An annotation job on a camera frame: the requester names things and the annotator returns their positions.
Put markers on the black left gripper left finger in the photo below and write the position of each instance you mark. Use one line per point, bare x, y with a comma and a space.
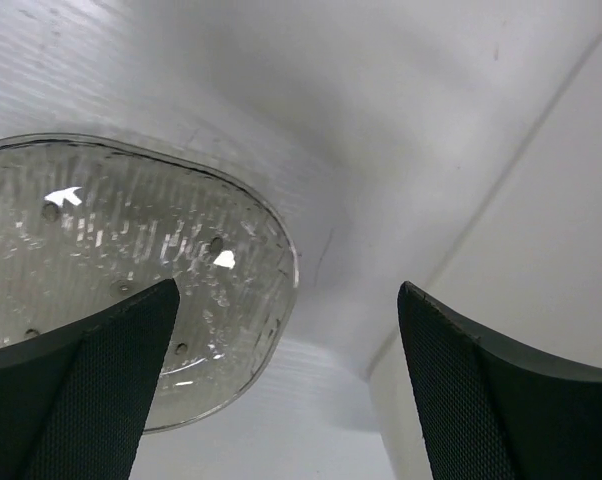
74, 401

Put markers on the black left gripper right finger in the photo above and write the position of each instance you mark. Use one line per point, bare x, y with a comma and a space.
491, 407

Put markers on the clear glass plate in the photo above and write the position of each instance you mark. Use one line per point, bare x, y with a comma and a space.
86, 222

